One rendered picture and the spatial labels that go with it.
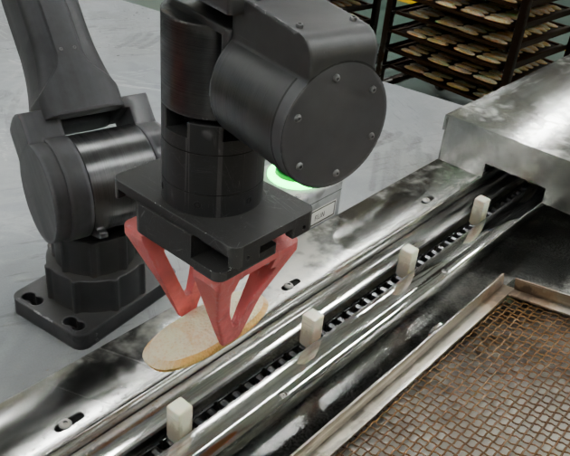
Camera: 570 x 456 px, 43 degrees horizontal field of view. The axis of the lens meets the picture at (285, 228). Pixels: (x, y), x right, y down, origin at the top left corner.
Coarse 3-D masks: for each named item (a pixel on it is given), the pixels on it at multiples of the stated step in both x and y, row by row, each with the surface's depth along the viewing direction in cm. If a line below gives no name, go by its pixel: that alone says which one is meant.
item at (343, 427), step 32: (512, 288) 59; (544, 288) 57; (448, 320) 53; (480, 320) 55; (544, 320) 55; (416, 352) 50; (448, 352) 52; (480, 352) 52; (512, 352) 52; (384, 384) 48; (416, 384) 49; (448, 384) 49; (352, 416) 46; (416, 416) 46; (320, 448) 43; (384, 448) 44; (448, 448) 43; (512, 448) 43
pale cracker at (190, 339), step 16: (256, 304) 48; (176, 320) 46; (192, 320) 46; (208, 320) 46; (256, 320) 47; (160, 336) 45; (176, 336) 45; (192, 336) 45; (208, 336) 45; (240, 336) 46; (144, 352) 44; (160, 352) 44; (176, 352) 44; (192, 352) 44; (208, 352) 44; (160, 368) 43; (176, 368) 43
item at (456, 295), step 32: (544, 224) 82; (512, 256) 76; (544, 256) 77; (448, 288) 70; (480, 288) 71; (416, 320) 66; (384, 352) 62; (256, 384) 57; (352, 384) 58; (288, 416) 55; (320, 416) 55; (256, 448) 52; (288, 448) 52
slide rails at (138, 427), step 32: (480, 192) 81; (448, 224) 75; (480, 224) 75; (384, 256) 69; (448, 256) 70; (352, 288) 64; (288, 320) 59; (352, 320) 60; (256, 352) 56; (320, 352) 57; (192, 384) 52; (224, 384) 53; (160, 416) 50; (224, 416) 50; (96, 448) 47; (128, 448) 47; (192, 448) 48
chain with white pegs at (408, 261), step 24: (480, 216) 76; (408, 264) 66; (384, 288) 66; (312, 312) 57; (312, 336) 57; (240, 384) 54; (168, 408) 48; (192, 408) 48; (216, 408) 53; (168, 432) 49
